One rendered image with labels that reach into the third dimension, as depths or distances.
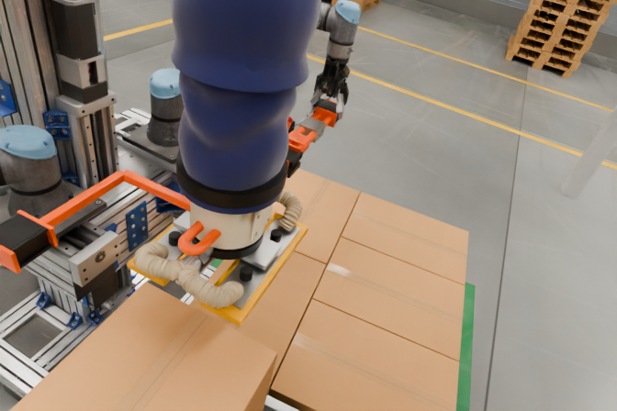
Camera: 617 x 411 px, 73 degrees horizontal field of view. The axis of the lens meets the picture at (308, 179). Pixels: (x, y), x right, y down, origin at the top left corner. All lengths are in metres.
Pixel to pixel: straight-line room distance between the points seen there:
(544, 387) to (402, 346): 1.14
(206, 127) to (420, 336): 1.29
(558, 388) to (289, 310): 1.59
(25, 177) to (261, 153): 0.65
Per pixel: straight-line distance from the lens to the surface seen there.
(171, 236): 1.01
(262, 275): 0.97
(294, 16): 0.65
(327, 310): 1.71
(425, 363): 1.72
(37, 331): 2.11
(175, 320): 1.14
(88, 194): 0.99
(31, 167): 1.19
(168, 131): 1.52
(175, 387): 1.05
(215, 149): 0.75
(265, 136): 0.75
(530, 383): 2.66
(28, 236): 0.91
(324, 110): 1.38
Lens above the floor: 1.89
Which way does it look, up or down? 36 degrees down
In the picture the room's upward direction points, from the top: 13 degrees clockwise
